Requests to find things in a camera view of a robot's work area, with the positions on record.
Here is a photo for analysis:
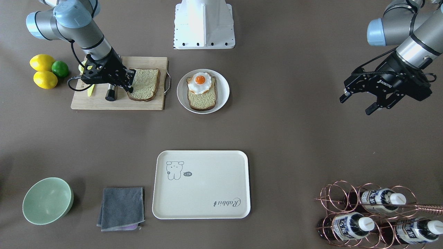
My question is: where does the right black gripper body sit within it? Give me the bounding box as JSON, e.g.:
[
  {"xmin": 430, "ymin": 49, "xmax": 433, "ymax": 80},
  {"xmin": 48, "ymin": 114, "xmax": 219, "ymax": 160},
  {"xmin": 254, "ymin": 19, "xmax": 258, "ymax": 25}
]
[{"xmin": 81, "ymin": 49, "xmax": 127, "ymax": 86}]

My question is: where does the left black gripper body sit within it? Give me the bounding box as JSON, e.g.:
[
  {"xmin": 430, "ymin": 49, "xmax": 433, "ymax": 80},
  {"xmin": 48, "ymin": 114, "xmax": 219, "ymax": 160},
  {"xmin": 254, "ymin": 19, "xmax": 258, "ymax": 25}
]
[{"xmin": 344, "ymin": 52, "xmax": 432, "ymax": 104}]

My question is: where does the bread slice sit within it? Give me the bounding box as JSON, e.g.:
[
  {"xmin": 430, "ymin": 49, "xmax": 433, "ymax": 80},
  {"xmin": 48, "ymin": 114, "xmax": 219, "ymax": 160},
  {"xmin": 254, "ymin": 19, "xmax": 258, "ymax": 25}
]
[
  {"xmin": 127, "ymin": 69, "xmax": 161, "ymax": 101},
  {"xmin": 187, "ymin": 77, "xmax": 217, "ymax": 111}
]

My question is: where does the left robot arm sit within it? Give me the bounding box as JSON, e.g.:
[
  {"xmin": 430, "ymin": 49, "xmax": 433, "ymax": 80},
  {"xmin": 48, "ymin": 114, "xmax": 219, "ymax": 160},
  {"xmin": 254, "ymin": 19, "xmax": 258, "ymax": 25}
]
[{"xmin": 339, "ymin": 0, "xmax": 443, "ymax": 115}]

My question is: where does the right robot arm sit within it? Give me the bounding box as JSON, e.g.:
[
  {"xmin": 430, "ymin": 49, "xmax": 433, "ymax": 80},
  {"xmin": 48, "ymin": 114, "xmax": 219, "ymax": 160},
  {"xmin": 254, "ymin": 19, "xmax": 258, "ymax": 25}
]
[{"xmin": 26, "ymin": 0, "xmax": 136, "ymax": 93}]

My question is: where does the cream rabbit tray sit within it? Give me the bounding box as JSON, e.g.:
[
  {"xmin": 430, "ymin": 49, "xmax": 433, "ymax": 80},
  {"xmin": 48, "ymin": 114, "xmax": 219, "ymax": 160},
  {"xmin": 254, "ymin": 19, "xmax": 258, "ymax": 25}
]
[{"xmin": 152, "ymin": 150, "xmax": 251, "ymax": 220}]

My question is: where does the lemon slice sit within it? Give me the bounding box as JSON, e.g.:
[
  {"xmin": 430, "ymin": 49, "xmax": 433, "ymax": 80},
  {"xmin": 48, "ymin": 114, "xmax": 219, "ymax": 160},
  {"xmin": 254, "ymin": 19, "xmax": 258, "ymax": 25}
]
[{"xmin": 78, "ymin": 61, "xmax": 87, "ymax": 74}]

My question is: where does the yellow plastic knife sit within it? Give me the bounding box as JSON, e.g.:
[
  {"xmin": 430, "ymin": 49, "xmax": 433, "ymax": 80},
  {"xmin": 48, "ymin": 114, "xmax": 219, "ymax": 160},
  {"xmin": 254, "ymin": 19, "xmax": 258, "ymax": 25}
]
[{"xmin": 87, "ymin": 84, "xmax": 95, "ymax": 97}]

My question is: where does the wooden cutting board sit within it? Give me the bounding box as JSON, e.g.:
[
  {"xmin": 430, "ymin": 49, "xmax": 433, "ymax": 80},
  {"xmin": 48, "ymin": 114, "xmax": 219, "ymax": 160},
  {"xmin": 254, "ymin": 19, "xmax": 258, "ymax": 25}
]
[{"xmin": 71, "ymin": 56, "xmax": 169, "ymax": 110}]

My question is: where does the lime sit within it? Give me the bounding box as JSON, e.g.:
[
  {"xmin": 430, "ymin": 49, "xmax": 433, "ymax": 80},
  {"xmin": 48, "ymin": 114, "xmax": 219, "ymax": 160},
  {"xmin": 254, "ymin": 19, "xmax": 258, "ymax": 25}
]
[{"xmin": 51, "ymin": 61, "xmax": 69, "ymax": 78}]

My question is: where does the lower whole lemon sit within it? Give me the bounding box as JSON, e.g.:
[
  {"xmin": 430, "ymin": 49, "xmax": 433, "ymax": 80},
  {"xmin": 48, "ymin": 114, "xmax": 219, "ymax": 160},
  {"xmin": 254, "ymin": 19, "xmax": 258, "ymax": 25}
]
[{"xmin": 33, "ymin": 71, "xmax": 58, "ymax": 89}]

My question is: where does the whole lemon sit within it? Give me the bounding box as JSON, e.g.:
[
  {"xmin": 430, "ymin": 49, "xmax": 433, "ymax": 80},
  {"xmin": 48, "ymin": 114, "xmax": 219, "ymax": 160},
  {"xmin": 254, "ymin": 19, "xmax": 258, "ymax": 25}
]
[
  {"xmin": 33, "ymin": 71, "xmax": 58, "ymax": 89},
  {"xmin": 29, "ymin": 54, "xmax": 56, "ymax": 72}
]

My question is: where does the upper whole lemon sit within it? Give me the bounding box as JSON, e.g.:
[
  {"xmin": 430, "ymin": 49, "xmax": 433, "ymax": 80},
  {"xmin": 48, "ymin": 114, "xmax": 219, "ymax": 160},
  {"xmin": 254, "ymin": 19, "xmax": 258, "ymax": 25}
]
[{"xmin": 29, "ymin": 54, "xmax": 56, "ymax": 72}]

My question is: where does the fried egg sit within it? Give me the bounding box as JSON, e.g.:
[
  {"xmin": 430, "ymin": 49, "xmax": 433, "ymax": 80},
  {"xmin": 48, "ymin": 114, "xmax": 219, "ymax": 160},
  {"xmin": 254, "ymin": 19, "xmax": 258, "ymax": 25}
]
[{"xmin": 186, "ymin": 72, "xmax": 212, "ymax": 95}]

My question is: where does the bread slice on plate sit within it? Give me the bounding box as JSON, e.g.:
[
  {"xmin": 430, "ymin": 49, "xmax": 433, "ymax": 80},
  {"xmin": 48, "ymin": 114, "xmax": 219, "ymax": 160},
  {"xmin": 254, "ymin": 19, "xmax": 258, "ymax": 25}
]
[{"xmin": 187, "ymin": 77, "xmax": 217, "ymax": 111}]

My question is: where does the tea bottle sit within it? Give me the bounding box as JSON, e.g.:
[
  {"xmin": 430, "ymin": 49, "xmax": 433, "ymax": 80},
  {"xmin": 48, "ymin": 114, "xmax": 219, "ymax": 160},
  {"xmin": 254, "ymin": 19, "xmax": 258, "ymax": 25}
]
[
  {"xmin": 381, "ymin": 217, "xmax": 443, "ymax": 246},
  {"xmin": 316, "ymin": 212, "xmax": 375, "ymax": 242},
  {"xmin": 343, "ymin": 188, "xmax": 407, "ymax": 214}
]

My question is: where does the white plate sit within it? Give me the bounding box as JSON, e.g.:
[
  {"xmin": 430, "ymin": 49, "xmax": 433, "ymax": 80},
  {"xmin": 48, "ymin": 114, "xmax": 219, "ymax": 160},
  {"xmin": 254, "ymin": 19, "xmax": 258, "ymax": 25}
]
[{"xmin": 176, "ymin": 69, "xmax": 230, "ymax": 114}]

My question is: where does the tea bottle front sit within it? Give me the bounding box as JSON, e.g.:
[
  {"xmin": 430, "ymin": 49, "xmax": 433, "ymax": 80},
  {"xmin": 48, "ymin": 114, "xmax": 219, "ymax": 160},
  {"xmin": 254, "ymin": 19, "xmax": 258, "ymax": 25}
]
[{"xmin": 316, "ymin": 212, "xmax": 375, "ymax": 242}]

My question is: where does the tea bottle back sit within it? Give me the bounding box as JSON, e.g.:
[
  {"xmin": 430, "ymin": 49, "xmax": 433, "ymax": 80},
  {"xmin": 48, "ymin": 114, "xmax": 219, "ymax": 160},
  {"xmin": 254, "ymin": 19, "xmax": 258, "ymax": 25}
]
[{"xmin": 381, "ymin": 217, "xmax": 443, "ymax": 246}]

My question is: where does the grey folded cloth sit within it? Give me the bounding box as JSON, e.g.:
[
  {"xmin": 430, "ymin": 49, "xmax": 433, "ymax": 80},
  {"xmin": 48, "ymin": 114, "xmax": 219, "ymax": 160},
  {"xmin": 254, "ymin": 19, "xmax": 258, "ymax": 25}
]
[{"xmin": 96, "ymin": 186, "xmax": 145, "ymax": 232}]

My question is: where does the green bowl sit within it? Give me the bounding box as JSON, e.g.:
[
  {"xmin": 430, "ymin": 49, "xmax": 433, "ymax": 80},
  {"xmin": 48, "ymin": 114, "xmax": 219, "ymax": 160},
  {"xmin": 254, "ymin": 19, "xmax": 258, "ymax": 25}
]
[{"xmin": 22, "ymin": 177, "xmax": 74, "ymax": 225}]

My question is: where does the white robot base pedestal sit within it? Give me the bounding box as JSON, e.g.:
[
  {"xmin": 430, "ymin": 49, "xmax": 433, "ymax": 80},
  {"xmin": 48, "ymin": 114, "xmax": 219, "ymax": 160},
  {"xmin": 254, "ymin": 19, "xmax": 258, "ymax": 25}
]
[{"xmin": 173, "ymin": 0, "xmax": 236, "ymax": 49}]

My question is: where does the copper wire bottle rack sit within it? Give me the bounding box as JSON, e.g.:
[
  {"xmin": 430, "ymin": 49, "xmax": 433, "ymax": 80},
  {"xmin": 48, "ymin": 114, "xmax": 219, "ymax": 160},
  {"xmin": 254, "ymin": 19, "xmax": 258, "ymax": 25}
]
[{"xmin": 316, "ymin": 180, "xmax": 442, "ymax": 249}]

